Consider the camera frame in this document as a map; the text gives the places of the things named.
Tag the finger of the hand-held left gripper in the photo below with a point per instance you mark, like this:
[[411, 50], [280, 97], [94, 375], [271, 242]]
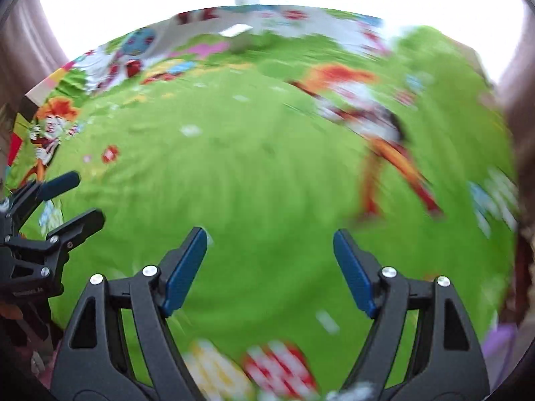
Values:
[[83, 223], [58, 183]]

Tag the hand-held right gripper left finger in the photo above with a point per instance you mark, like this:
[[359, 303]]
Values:
[[186, 271]]

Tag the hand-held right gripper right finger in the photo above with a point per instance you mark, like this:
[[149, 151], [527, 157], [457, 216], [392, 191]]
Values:
[[353, 271]]

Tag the cartoon printed blanket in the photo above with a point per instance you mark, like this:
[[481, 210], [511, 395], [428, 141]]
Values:
[[259, 167]]

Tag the pink curtain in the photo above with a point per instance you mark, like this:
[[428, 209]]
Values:
[[520, 133], [25, 41]]

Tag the white box with grey text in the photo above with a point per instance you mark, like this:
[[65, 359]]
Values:
[[235, 35]]

